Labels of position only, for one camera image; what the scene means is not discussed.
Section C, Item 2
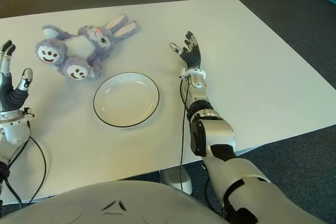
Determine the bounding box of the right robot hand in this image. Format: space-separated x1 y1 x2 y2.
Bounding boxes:
169 31 202 70

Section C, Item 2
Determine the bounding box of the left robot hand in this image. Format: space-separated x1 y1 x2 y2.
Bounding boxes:
0 39 34 113

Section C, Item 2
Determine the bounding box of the purple plush bunny doll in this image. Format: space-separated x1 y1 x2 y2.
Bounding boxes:
35 14 140 81

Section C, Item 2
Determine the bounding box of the white plate black rim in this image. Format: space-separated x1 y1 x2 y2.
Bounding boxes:
93 72 160 129

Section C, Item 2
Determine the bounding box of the silver table base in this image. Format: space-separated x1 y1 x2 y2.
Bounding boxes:
159 167 194 195

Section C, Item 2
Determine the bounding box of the grey robot torso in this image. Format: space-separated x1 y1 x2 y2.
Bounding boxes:
0 179 229 224

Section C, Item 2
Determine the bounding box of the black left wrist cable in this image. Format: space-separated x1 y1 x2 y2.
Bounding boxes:
0 134 47 206

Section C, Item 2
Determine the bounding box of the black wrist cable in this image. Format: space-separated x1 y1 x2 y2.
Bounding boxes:
178 76 190 190
0 134 47 206

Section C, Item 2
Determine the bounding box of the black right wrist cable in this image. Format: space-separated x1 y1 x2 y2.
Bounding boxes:
178 76 190 190

